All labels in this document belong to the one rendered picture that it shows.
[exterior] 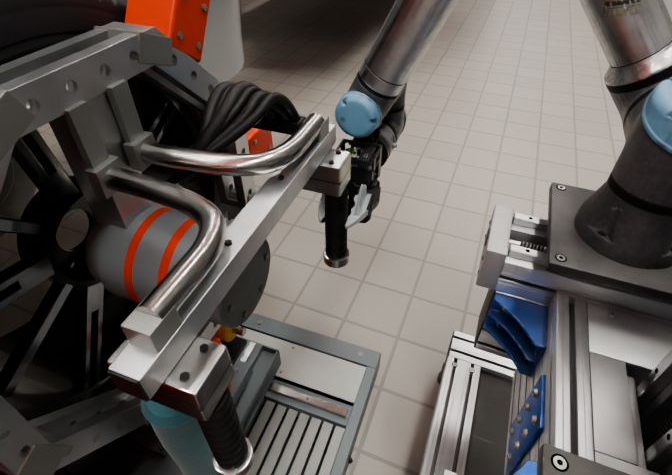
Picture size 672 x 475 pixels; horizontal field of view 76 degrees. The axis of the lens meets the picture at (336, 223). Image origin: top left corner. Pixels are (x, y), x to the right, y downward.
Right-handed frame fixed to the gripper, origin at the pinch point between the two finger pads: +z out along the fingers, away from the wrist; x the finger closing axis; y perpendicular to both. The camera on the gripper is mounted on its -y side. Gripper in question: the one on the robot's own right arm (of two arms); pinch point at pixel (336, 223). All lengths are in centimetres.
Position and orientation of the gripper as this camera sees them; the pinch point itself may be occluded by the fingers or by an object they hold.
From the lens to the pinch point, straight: 67.7
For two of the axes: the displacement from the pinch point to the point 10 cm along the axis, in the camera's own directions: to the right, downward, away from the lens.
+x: 9.4, 2.1, -2.6
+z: -3.3, 6.2, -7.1
